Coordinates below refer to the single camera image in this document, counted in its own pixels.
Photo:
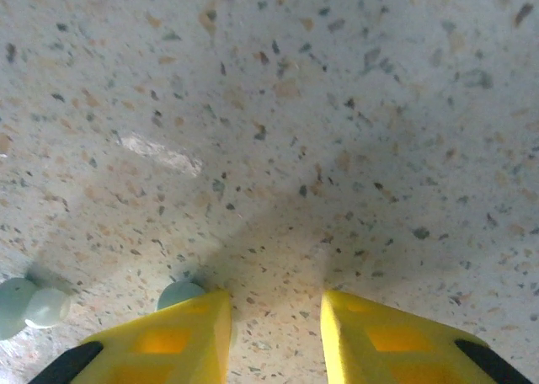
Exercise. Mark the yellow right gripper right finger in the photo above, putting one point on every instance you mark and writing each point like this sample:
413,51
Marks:
349,325

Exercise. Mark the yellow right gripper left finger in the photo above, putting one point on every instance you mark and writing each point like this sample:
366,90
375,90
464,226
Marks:
202,316

